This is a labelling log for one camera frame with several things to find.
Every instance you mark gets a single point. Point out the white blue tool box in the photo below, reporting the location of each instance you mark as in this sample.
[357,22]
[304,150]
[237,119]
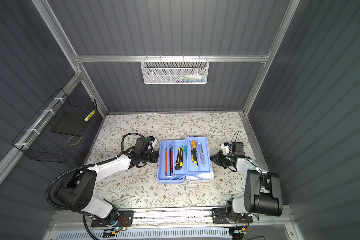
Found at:
[190,172]

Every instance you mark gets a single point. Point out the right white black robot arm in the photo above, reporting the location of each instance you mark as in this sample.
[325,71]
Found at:
[262,191]

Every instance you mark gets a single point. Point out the red handled tool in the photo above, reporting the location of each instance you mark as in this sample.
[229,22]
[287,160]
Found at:
[171,161]

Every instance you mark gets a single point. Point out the white wire mesh basket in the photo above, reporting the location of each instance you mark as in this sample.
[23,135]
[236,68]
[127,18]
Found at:
[175,73]

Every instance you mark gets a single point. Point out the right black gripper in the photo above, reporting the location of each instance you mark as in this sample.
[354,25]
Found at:
[218,159]

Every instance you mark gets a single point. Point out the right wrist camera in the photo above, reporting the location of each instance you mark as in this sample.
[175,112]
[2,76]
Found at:
[226,148]

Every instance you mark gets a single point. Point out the black foam pad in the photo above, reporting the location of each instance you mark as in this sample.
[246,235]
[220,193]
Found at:
[70,124]

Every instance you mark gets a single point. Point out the orange handled tool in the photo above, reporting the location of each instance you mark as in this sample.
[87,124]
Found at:
[166,162]

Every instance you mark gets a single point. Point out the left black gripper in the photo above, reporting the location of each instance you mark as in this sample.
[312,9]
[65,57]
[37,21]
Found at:
[156,156]

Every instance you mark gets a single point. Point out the black wire cage basket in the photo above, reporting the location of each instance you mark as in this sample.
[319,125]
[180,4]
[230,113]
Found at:
[59,134]

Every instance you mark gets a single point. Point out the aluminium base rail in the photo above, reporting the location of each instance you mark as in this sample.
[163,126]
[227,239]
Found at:
[167,217]

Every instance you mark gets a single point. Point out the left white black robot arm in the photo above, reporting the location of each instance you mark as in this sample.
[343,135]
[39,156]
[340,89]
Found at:
[74,189]

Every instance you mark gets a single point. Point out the clear small screwdriver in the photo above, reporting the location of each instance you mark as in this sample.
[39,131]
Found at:
[202,156]

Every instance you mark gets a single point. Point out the black yellow screwdriver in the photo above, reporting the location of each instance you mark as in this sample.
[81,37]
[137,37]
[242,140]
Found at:
[194,152]

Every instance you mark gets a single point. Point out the yellow black utility knife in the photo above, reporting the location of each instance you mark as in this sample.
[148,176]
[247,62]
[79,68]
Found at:
[179,161]

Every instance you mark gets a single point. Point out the white vented cable duct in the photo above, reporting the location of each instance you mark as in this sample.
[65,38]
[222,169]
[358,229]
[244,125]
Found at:
[165,234]

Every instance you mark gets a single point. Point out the yellow tag in cage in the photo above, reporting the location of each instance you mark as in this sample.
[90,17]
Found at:
[88,117]

